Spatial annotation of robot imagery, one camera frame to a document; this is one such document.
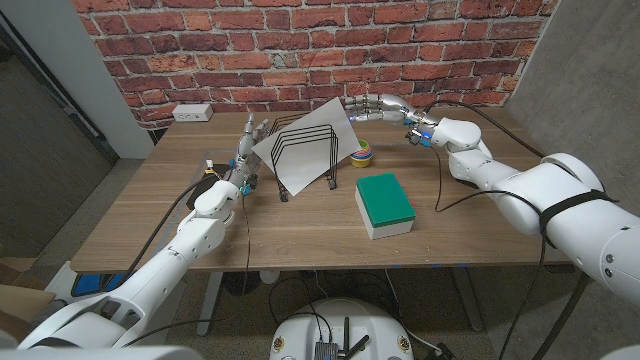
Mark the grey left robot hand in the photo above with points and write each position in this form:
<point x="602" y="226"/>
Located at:
<point x="246" y="160"/>

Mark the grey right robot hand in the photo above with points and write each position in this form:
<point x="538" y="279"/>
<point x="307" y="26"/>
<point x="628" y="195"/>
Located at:
<point x="385" y="107"/>

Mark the white paper file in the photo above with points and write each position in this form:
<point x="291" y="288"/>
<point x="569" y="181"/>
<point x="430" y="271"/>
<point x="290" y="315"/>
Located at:
<point x="305" y="160"/>

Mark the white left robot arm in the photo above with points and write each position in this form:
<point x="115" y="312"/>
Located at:
<point x="165" y="260"/>

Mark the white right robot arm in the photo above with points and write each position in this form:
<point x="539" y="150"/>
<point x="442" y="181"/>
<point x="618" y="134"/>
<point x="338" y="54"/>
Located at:
<point x="550" y="200"/>

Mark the colourful tape roll stack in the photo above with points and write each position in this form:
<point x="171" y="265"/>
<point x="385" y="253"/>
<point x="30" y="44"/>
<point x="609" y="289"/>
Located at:
<point x="362" y="157"/>

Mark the white power outlet box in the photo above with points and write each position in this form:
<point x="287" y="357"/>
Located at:
<point x="192" y="113"/>

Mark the green-topped white box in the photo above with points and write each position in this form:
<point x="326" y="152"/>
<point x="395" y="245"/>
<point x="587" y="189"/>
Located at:
<point x="384" y="200"/>

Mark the brown cardboard box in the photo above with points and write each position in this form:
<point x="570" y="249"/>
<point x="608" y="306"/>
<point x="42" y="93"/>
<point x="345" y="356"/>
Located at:
<point x="20" y="300"/>

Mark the brick print backdrop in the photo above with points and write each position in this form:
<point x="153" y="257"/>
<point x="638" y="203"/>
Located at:
<point x="200" y="50"/>

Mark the white table leg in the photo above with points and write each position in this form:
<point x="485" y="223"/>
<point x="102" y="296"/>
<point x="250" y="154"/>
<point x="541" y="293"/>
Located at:
<point x="209" y="305"/>

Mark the white robot torso base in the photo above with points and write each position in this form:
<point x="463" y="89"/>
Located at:
<point x="300" y="330"/>

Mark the blue floor object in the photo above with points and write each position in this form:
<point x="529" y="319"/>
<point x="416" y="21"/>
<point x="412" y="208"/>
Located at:
<point x="90" y="284"/>

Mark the black antenna device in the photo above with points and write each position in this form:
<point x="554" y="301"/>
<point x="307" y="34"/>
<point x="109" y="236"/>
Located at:
<point x="327" y="350"/>

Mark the grey table leg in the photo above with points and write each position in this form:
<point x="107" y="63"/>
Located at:
<point x="467" y="300"/>

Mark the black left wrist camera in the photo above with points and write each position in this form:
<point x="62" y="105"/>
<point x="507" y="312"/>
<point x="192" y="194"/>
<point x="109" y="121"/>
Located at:
<point x="252" y="182"/>

